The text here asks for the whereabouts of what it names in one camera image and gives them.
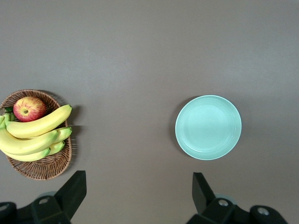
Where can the pale green round plate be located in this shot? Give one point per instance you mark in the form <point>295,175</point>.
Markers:
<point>208,127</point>

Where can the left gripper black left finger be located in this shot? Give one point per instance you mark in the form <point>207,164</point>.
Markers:
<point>58,205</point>

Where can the red yellow apple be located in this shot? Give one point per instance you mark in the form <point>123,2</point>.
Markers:
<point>29,109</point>

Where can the yellow banana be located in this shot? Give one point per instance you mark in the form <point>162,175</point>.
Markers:
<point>39,126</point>
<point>65,133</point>
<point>23,144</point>
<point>57,148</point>
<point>25,157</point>

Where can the brown wicker basket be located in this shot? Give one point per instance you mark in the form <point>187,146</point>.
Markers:
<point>42,170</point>

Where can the brown table mat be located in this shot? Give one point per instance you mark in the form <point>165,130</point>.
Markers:
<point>140,58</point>

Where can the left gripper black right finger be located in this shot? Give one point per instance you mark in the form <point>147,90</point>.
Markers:
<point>210,210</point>

